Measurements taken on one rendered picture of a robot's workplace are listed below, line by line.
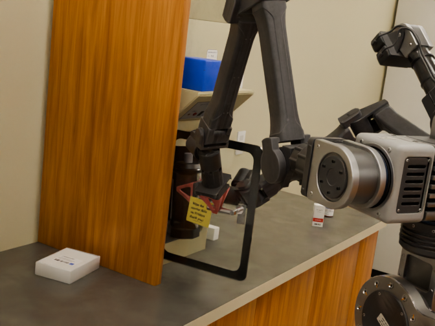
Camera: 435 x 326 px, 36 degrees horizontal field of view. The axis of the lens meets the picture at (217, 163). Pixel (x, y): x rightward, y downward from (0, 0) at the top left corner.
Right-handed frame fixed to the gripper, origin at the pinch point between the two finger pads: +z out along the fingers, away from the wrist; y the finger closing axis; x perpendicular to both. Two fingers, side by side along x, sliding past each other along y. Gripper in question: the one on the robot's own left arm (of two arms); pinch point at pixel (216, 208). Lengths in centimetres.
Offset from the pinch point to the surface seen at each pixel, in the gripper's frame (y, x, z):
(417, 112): -287, -4, 128
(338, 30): -229, -42, 46
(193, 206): -2.8, -9.5, 3.6
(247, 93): -40.1, -7.9, -14.6
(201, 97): -17.5, -11.1, -24.4
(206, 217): -1.8, -4.9, 5.9
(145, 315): 32.5, -5.7, 13.1
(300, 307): -33, 10, 68
